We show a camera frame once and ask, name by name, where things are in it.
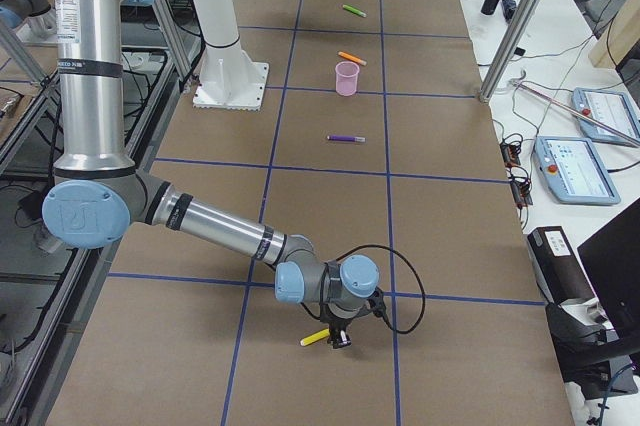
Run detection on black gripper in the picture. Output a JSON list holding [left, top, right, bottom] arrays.
[[320, 303, 356, 349]]

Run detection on white pedestal column base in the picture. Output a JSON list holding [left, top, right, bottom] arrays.
[[193, 0, 269, 111]]

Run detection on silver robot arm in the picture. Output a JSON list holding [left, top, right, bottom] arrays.
[[42, 0, 385, 348], [1, 0, 56, 39]]

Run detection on purple highlighter pen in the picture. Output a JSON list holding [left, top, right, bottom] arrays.
[[326, 135, 366, 143]]

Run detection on teach pendant tablet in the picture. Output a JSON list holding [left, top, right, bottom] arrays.
[[571, 88, 639, 146], [534, 136, 621, 206]]

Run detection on pink mesh pen holder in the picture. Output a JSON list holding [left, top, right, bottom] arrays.
[[335, 61, 360, 97]]

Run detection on black cardboard box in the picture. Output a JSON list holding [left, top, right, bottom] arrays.
[[527, 226, 598, 307]]

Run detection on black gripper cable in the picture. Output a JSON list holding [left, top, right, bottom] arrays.
[[333, 244, 428, 335]]

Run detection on orange highlighter pen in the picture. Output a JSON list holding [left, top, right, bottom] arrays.
[[338, 51, 367, 66]]

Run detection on green highlighter pen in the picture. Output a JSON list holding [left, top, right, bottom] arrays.
[[342, 4, 367, 18]]

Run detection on near teach pendant tablet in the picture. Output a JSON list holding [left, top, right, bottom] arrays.
[[534, 136, 621, 206]]

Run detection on aluminium frame post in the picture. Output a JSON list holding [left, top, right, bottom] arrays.
[[478, 0, 540, 103]]

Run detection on far teach pendant tablet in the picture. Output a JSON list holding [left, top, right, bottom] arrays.
[[571, 88, 639, 146]]

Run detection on black monitor with stand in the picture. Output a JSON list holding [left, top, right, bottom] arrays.
[[546, 202, 639, 398]]

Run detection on yellow highlighter pen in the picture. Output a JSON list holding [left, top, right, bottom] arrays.
[[299, 328, 330, 347]]

